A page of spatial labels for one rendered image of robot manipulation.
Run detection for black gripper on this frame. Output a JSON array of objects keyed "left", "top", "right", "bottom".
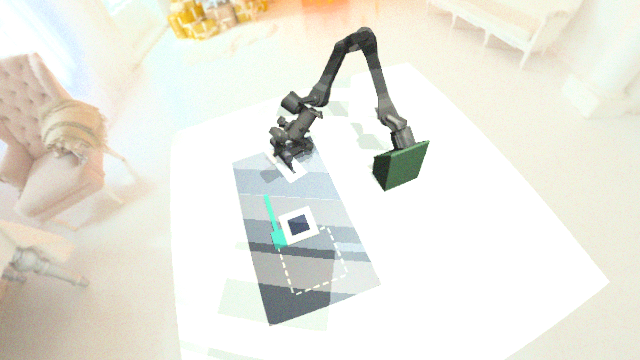
[{"left": 269, "top": 119, "right": 314, "bottom": 157}]

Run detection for grey striped mat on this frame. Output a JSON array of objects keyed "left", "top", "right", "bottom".
[{"left": 232, "top": 136, "right": 382, "bottom": 326}]

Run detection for white square tile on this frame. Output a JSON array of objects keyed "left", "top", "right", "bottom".
[{"left": 279, "top": 206, "right": 319, "bottom": 245}]

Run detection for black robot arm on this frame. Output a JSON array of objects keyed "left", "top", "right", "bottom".
[{"left": 281, "top": 26, "right": 419, "bottom": 151}]

